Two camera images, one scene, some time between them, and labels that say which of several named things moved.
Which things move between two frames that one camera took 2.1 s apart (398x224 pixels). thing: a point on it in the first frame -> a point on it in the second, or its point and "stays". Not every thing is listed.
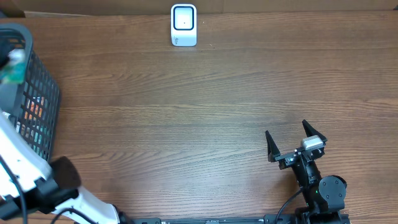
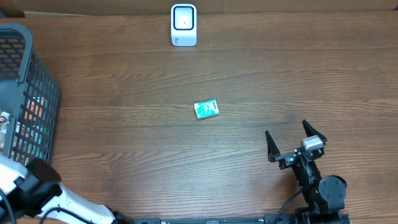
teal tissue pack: x=14 y=72 -> x=206 y=109
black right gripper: x=287 y=159 stays
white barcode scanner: x=183 y=25 stays
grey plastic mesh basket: x=32 y=108 stays
